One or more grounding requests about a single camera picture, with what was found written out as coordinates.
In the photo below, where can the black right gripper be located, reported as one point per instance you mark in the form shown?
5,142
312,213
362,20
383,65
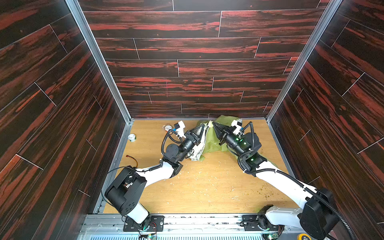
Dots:
225,136

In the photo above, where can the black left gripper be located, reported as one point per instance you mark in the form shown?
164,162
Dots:
193,136

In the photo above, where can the green Snoopy zip jacket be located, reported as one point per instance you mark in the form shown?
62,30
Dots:
210,142

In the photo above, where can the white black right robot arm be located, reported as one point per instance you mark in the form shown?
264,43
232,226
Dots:
317,212

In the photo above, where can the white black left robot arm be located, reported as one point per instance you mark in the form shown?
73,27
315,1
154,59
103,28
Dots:
125,191

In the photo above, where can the white red tape roll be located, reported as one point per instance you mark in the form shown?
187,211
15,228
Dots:
167,127

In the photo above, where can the small white green-dot cap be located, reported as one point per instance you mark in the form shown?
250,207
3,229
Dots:
132,137

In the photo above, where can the yellow round tape measure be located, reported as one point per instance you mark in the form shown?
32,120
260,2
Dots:
303,236

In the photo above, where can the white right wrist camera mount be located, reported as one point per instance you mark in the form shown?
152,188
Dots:
237,125

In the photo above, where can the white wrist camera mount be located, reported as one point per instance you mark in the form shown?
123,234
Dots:
179,128
237,125

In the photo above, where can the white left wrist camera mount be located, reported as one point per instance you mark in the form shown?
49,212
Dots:
179,128

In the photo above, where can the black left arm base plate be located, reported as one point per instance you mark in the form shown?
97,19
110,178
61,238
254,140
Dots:
152,223

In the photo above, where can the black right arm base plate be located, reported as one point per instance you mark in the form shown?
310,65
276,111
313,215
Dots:
258,223

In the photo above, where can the aluminium corner post left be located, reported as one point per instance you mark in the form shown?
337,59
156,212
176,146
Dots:
91,42

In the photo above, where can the aluminium corner post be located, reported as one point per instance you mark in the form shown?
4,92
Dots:
91,42
318,31

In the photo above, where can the aluminium front frame rail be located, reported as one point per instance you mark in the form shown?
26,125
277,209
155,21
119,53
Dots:
182,227

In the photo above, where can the aluminium corner post right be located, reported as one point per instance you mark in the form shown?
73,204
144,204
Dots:
318,31

